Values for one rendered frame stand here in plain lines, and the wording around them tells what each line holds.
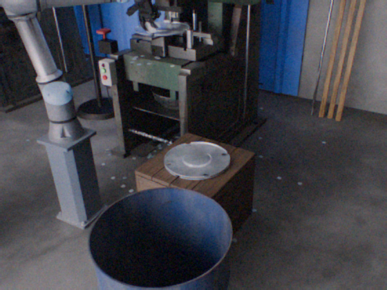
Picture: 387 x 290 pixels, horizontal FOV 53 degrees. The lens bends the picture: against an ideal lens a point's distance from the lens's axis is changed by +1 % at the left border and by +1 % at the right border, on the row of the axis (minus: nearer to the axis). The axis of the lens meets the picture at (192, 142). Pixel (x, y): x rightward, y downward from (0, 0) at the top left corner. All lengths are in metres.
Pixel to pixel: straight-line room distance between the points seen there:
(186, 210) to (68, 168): 0.65
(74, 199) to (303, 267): 1.05
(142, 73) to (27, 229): 0.98
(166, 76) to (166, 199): 0.87
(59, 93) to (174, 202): 0.68
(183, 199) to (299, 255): 0.67
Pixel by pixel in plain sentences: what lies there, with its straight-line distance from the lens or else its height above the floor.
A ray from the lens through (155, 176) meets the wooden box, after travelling 1.62.
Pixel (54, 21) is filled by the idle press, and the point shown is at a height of 0.57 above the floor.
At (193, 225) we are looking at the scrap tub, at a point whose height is 0.33.
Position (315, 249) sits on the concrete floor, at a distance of 1.84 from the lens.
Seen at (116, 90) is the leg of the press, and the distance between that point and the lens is 2.25.
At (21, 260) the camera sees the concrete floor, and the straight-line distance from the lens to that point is 1.92.
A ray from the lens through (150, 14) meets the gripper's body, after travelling 1.86.
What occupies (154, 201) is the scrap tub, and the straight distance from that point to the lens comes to 1.36.
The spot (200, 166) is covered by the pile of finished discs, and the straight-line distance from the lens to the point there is 1.64.
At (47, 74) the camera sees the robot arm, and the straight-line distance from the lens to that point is 1.81.
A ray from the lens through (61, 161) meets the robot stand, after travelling 1.80.
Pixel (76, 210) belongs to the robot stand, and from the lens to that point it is 1.93.
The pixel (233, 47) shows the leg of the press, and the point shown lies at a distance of 2.30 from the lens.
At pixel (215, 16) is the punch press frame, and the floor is 0.80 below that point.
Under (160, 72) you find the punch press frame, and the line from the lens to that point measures 2.06.
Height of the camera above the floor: 1.26
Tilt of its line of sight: 30 degrees down
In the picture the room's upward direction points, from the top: 2 degrees counter-clockwise
